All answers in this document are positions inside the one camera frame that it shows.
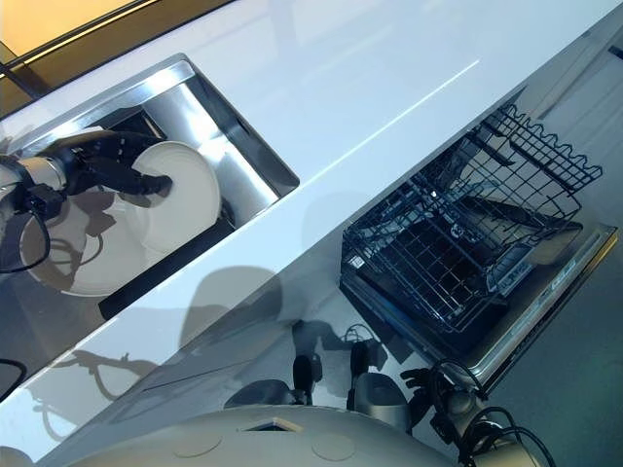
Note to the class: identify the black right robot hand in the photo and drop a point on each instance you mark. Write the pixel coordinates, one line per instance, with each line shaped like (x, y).
(422, 389)

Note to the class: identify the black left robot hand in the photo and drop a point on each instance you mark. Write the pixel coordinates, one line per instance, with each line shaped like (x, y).
(114, 172)

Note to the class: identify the small white plate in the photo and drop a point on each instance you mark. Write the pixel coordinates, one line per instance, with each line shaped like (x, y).
(187, 194)

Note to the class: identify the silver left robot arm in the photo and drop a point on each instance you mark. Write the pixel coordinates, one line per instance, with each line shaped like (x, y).
(36, 172)

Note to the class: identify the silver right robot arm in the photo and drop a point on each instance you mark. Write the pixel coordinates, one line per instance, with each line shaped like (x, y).
(465, 404)

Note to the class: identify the open dishwasher door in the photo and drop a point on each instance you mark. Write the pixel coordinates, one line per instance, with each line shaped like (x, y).
(530, 316)

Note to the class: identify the robot right leg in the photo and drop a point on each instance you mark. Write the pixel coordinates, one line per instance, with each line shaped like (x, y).
(377, 394)

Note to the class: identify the robot leg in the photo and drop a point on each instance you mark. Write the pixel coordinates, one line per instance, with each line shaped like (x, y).
(280, 389)
(377, 394)

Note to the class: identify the large white plate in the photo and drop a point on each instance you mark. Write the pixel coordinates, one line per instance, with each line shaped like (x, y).
(92, 265)

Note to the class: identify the stainless steel sink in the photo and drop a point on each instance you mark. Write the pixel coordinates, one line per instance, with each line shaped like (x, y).
(233, 146)

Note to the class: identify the robot left leg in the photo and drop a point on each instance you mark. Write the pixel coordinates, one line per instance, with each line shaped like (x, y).
(280, 389)

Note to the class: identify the grey cutlery basket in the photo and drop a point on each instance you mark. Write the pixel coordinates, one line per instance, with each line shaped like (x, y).
(511, 270)

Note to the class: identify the grey robot torso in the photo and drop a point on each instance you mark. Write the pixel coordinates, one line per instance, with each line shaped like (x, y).
(243, 442)

